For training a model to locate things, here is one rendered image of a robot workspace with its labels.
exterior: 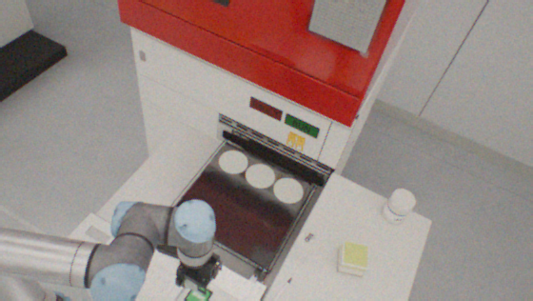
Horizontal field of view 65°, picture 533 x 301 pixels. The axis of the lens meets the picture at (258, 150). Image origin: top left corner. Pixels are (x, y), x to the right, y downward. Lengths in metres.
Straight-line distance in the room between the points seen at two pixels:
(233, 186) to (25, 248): 0.79
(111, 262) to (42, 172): 1.97
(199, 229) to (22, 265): 0.29
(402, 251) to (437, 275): 1.22
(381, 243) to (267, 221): 0.35
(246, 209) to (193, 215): 0.59
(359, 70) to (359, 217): 0.49
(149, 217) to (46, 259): 0.18
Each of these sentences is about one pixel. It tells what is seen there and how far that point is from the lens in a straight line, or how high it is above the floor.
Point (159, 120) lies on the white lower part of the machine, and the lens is 1.78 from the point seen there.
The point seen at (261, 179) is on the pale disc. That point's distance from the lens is 1.44.
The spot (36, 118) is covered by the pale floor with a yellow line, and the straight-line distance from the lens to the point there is 2.97.
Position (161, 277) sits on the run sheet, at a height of 0.96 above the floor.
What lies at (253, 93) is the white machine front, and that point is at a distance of 1.36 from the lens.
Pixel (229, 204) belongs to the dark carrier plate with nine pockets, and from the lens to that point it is 1.37.
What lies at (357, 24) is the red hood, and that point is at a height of 1.54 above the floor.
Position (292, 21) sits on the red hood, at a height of 1.48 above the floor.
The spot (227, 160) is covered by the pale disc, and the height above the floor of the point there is 0.90.
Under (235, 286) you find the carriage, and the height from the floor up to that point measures 0.88.
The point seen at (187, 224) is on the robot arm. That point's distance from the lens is 0.79.
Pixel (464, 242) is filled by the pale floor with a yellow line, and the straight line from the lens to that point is 2.76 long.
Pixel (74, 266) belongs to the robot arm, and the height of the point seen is 1.40.
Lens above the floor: 2.07
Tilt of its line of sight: 51 degrees down
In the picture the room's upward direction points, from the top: 11 degrees clockwise
